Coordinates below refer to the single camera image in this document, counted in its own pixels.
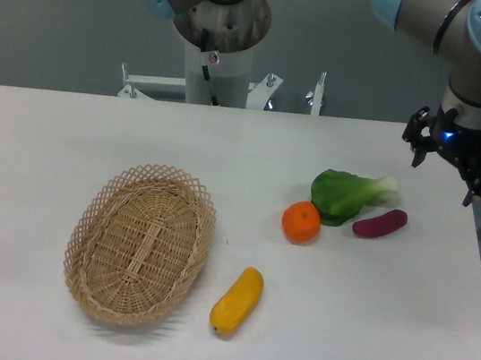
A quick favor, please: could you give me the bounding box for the black cable on pedestal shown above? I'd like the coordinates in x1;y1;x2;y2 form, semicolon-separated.
191;28;231;108

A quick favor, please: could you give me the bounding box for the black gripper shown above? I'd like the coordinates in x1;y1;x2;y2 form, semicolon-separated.
401;107;481;207

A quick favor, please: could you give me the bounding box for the yellow mango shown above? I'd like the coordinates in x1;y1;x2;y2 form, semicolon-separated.
209;267;264;337

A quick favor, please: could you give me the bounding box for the white metal base frame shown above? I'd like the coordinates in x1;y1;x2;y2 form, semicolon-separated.
116;41;330;127

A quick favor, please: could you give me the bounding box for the purple sweet potato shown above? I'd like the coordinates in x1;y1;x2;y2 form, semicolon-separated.
352;209;408;239

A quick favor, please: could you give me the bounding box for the green bok choy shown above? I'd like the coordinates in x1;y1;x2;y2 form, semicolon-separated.
310;169;400;227

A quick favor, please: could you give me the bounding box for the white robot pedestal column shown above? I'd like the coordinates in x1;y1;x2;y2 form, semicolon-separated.
184;40;254;108

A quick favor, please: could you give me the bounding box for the orange tangerine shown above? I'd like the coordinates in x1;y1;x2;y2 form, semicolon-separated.
281;201;322;244

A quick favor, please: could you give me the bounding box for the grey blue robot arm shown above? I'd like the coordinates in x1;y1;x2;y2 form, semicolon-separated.
142;0;481;199

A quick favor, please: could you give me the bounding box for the woven wicker basket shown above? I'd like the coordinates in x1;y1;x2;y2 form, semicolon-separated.
64;164;216;327

